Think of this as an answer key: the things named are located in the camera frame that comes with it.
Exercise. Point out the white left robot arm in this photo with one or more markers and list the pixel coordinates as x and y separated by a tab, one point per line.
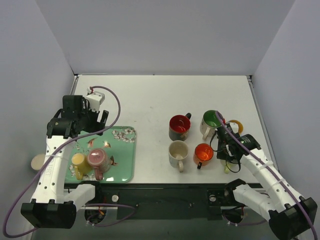
49	206

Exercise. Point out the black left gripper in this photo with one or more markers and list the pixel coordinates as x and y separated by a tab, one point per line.
95	122

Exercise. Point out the pale yellow mug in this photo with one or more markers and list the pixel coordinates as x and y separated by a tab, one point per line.
228	166

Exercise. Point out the blue mug yellow inside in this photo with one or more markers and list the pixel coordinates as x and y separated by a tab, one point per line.
236	126

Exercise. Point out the beige brown mug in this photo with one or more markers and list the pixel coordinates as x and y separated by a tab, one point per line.
37	162

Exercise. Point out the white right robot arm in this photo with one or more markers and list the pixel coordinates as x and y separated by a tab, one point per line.
287	212

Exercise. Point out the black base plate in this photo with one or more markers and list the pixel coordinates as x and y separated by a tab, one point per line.
168	201

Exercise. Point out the pink mug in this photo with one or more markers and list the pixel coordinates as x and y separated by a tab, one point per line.
99	161

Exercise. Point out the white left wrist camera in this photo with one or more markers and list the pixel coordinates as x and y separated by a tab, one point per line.
94	99

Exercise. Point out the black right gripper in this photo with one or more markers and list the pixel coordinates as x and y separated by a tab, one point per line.
223	132

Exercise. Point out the black mug red inside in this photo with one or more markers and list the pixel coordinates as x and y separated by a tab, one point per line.
179	126

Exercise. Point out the orange mug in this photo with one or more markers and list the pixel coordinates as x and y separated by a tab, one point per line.
202	155

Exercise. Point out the cream mug green inside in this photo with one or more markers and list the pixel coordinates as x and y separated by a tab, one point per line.
209	124

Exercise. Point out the green floral tray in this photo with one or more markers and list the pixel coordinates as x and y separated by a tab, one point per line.
118	142

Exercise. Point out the cream seahorse mug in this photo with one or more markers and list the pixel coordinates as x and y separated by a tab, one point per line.
178	152

